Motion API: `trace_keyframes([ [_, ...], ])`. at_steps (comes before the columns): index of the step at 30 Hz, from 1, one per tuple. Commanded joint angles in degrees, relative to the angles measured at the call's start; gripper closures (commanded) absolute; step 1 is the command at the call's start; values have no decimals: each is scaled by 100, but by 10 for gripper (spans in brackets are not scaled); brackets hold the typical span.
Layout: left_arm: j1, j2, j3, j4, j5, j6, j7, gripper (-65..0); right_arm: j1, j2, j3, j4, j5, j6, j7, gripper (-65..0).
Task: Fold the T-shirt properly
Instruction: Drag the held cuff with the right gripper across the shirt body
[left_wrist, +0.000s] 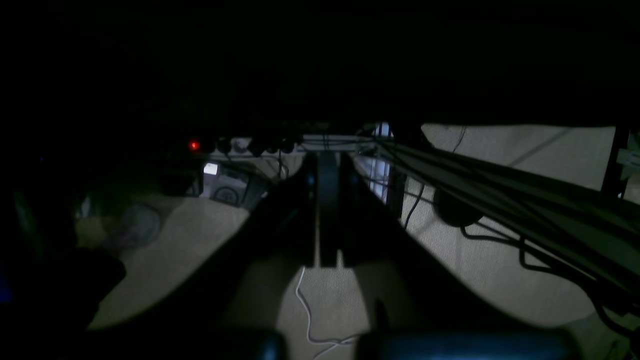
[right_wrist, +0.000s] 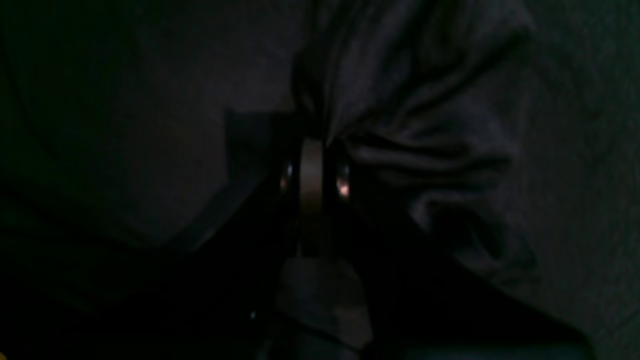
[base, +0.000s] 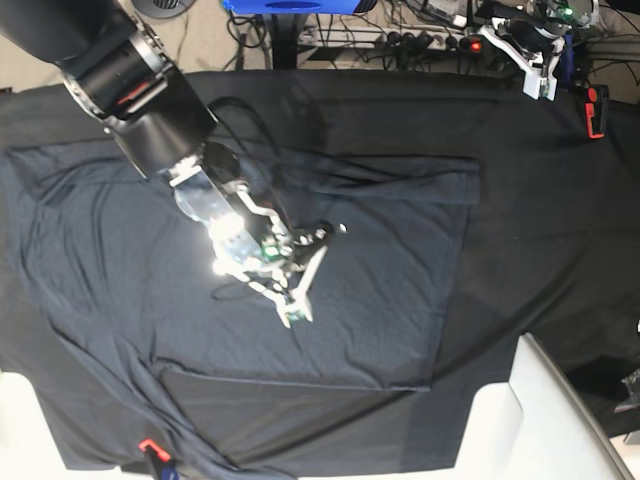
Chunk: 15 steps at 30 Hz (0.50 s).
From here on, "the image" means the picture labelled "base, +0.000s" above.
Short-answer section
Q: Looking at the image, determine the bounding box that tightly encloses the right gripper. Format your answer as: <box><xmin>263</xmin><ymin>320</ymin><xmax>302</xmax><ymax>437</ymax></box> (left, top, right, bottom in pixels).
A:
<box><xmin>214</xmin><ymin>219</ymin><xmax>335</xmax><ymax>329</ymax></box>

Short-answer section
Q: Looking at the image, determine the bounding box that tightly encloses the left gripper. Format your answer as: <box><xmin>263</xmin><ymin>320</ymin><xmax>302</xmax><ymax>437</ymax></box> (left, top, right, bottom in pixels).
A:
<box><xmin>479</xmin><ymin>0</ymin><xmax>599</xmax><ymax>100</ymax></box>

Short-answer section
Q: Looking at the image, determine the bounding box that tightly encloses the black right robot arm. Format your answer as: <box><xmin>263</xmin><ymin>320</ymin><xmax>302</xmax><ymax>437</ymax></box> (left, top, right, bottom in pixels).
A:
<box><xmin>1</xmin><ymin>1</ymin><xmax>334</xmax><ymax>326</ymax></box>

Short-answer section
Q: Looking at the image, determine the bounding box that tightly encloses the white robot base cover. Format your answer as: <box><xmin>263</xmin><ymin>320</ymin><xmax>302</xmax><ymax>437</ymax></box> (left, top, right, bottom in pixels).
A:
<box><xmin>454</xmin><ymin>334</ymin><xmax>634</xmax><ymax>480</ymax></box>

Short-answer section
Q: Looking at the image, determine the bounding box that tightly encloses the red black clamp right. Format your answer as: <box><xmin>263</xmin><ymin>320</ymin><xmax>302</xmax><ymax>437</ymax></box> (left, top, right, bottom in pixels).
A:
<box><xmin>584</xmin><ymin>85</ymin><xmax>610</xmax><ymax>140</ymax></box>

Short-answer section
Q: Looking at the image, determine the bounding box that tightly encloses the red black clamp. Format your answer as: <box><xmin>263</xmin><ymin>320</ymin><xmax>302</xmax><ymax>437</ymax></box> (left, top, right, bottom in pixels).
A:
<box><xmin>584</xmin><ymin>85</ymin><xmax>610</xmax><ymax>140</ymax></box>
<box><xmin>138</xmin><ymin>438</ymin><xmax>180</xmax><ymax>480</ymax></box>

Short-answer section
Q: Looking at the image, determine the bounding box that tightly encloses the red black clamp bottom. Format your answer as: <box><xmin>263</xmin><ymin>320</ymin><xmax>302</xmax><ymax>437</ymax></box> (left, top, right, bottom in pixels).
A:
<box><xmin>138</xmin><ymin>438</ymin><xmax>180</xmax><ymax>480</ymax></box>

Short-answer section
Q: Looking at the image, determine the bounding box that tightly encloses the white power strip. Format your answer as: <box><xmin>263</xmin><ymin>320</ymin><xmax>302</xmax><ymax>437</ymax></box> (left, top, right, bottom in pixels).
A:
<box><xmin>298</xmin><ymin>25</ymin><xmax>485</xmax><ymax>54</ymax></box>

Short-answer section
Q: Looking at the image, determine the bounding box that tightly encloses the blue plastic bin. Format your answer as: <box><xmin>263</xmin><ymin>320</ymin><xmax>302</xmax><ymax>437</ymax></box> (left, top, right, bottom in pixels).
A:
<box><xmin>222</xmin><ymin>0</ymin><xmax>378</xmax><ymax>15</ymax></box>

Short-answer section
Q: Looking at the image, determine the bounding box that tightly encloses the metal table leg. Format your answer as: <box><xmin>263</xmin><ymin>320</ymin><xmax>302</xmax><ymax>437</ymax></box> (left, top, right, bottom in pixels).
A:
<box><xmin>265</xmin><ymin>14</ymin><xmax>308</xmax><ymax>70</ymax></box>

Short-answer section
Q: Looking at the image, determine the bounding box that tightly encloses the black round fan base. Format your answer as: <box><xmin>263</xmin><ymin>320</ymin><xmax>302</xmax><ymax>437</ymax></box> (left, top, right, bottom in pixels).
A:
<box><xmin>131</xmin><ymin>0</ymin><xmax>194</xmax><ymax>20</ymax></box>

